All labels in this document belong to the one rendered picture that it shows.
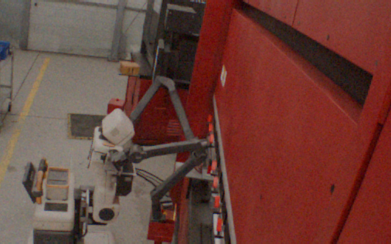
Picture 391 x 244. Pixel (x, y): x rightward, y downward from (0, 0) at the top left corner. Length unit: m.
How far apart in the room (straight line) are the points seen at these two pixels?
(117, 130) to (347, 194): 2.10
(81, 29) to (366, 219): 9.29
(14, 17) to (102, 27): 2.05
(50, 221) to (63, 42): 7.40
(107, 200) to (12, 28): 7.43
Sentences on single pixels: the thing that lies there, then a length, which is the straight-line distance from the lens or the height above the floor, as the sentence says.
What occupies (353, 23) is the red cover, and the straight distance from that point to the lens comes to 0.81.
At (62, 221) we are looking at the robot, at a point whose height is 0.77.
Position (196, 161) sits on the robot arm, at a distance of 2.29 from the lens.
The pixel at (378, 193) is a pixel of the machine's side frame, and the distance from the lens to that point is 0.25.
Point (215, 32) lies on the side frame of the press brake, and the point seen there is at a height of 1.84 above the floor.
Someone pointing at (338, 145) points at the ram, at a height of 2.00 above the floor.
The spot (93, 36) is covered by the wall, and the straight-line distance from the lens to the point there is 9.48.
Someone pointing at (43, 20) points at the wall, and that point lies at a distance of 9.49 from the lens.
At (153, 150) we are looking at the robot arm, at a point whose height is 1.28.
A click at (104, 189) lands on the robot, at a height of 0.90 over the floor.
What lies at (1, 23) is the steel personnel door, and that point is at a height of 0.57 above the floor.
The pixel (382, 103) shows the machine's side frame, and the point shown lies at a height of 2.20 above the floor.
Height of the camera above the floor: 2.25
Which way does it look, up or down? 20 degrees down
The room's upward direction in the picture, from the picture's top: 12 degrees clockwise
